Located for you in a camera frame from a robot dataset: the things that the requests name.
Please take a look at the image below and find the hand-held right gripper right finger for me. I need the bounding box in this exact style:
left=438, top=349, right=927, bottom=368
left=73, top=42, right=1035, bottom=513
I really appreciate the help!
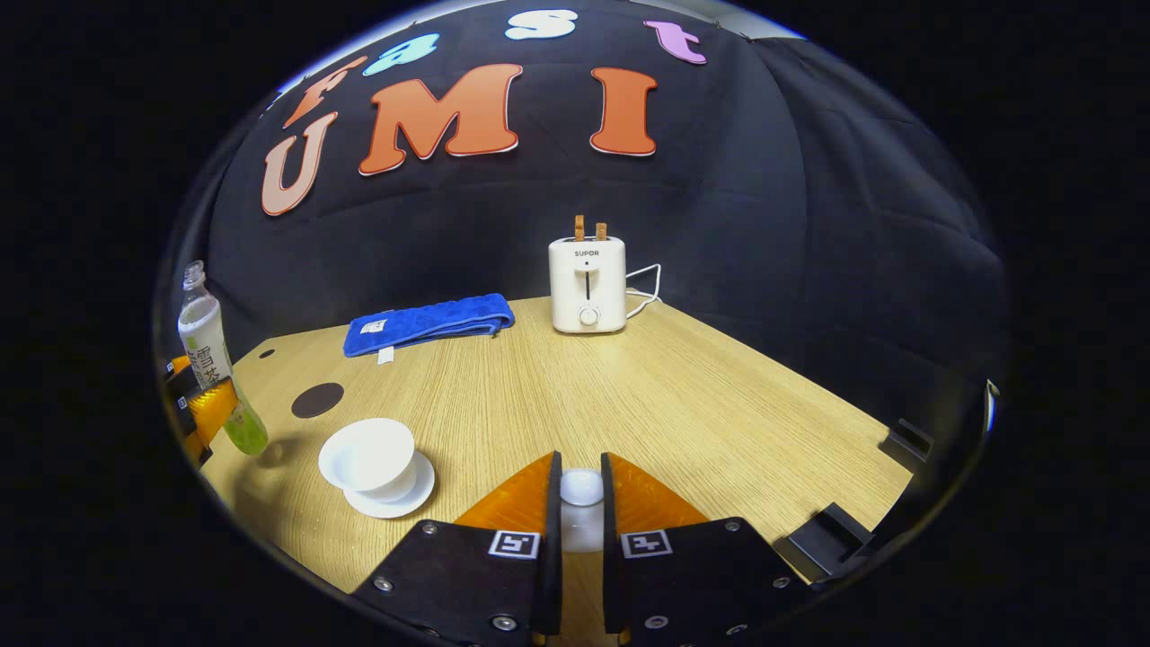
left=600, top=451, right=811, bottom=647

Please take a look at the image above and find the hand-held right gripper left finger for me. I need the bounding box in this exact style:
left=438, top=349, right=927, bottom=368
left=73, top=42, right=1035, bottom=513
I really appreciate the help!
left=350, top=451, right=564, bottom=647

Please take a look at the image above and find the clear water bottle green base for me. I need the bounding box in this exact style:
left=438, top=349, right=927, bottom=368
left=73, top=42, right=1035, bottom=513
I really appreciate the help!
left=177, top=261, right=270, bottom=456

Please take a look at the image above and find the dark round coaster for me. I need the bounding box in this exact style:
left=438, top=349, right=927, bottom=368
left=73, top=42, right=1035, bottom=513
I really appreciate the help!
left=291, top=382, right=346, bottom=421

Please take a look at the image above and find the white teacup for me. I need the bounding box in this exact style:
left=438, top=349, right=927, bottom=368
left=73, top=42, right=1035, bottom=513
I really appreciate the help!
left=318, top=418, right=418, bottom=503

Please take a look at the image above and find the white saucer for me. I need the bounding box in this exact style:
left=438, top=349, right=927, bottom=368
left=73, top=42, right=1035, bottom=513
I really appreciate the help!
left=342, top=449, right=437, bottom=520

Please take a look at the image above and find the black table clamp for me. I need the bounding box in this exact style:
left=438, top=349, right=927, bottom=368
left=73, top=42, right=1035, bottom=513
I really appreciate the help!
left=878, top=417, right=936, bottom=465
left=774, top=501, right=875, bottom=588

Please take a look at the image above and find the blue towel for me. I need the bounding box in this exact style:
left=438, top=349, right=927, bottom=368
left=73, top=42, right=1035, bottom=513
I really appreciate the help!
left=342, top=293, right=517, bottom=366

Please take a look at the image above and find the white toaster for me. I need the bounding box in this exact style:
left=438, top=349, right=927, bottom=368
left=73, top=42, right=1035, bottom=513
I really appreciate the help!
left=549, top=236, right=628, bottom=335

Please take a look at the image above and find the black backdrop cloth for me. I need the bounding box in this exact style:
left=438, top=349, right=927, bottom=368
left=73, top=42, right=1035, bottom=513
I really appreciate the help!
left=166, top=0, right=1012, bottom=423

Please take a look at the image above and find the white toaster cable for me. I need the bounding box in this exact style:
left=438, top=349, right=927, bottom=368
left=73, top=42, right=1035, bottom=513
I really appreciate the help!
left=624, top=262, right=664, bottom=321

